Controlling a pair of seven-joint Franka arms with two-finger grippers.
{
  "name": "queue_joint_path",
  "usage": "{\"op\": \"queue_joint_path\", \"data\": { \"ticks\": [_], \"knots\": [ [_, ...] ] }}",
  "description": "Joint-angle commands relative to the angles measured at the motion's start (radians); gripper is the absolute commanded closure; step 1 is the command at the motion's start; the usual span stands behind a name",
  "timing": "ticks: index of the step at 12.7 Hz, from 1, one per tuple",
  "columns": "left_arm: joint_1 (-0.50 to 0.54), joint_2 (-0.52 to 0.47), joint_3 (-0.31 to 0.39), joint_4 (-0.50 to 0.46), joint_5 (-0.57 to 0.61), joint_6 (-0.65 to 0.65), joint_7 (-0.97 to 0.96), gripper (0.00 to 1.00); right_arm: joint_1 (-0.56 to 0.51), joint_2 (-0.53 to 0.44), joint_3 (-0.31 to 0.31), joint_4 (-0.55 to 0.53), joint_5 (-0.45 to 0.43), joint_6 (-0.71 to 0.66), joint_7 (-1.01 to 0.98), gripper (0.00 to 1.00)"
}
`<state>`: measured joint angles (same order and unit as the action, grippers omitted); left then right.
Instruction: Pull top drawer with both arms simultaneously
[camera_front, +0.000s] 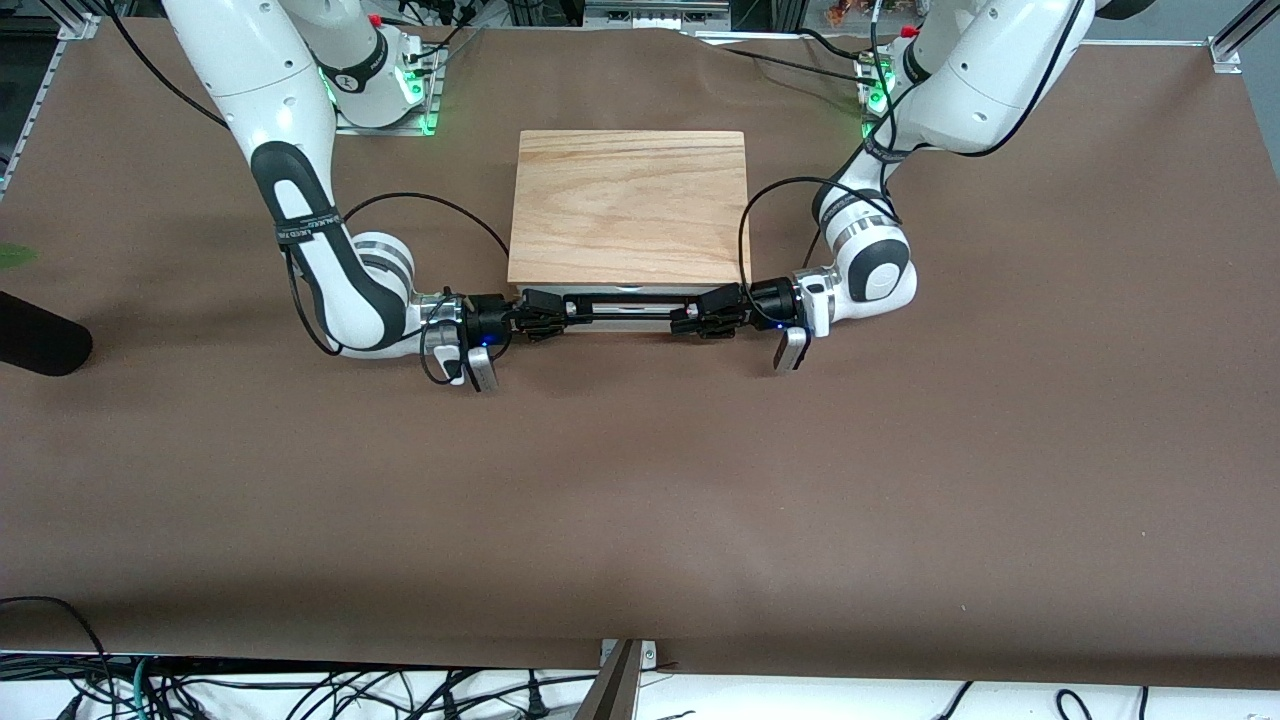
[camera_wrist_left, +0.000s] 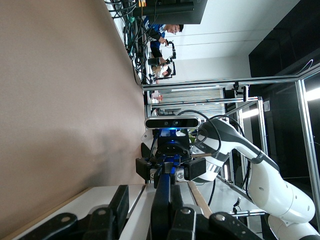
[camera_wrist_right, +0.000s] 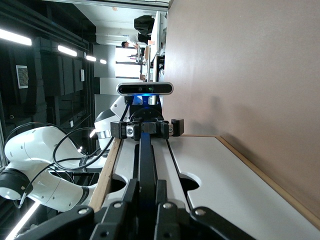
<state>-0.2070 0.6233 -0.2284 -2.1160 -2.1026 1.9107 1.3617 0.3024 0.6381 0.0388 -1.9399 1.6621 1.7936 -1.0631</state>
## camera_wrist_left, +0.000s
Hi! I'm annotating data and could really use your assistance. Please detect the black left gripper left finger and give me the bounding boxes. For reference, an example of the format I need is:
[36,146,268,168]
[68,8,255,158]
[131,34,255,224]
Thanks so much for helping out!
[17,184,130,240]

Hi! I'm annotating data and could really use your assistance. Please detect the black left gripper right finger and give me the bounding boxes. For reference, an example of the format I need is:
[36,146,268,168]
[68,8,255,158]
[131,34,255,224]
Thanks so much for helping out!
[166,184,263,240]

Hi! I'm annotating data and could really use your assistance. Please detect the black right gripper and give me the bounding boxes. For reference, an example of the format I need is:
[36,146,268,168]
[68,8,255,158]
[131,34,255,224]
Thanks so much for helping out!
[135,135,207,189]

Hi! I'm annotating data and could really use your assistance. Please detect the light wooden drawer cabinet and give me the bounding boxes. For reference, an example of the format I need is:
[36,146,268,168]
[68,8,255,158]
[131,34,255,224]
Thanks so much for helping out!
[2,181,214,240]

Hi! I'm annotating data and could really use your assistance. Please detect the person with dark hair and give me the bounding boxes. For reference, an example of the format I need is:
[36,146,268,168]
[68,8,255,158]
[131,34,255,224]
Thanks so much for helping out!
[152,65,173,82]

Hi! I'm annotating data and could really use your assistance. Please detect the black teleoperation rig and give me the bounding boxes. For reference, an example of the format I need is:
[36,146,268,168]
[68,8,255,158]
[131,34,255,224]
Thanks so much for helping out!
[163,39,178,81]

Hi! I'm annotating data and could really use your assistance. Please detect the brown paper table cover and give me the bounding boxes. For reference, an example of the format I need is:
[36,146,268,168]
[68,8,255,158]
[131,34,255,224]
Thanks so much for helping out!
[0,0,151,237]

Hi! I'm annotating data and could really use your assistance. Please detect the person in blue jacket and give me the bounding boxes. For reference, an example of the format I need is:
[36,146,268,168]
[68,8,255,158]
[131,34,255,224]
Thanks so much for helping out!
[145,22,185,59]

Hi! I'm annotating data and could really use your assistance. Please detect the black monitor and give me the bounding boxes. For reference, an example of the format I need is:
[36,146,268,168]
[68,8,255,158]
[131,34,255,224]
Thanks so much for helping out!
[133,0,209,25]

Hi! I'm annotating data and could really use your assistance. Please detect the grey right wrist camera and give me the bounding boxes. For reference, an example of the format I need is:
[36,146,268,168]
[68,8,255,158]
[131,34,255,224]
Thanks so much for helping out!
[144,115,202,131]

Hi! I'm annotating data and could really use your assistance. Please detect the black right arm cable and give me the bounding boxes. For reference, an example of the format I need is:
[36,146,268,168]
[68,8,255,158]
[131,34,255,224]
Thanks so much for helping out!
[177,109,252,201]

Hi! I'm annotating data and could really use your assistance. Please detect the aluminium cell frame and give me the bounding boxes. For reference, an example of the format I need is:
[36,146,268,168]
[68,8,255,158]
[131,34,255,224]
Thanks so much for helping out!
[141,58,320,219]

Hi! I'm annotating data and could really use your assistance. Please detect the tangled cable bundle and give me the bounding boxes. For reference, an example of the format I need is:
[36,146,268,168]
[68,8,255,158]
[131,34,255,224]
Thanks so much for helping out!
[104,0,151,86]

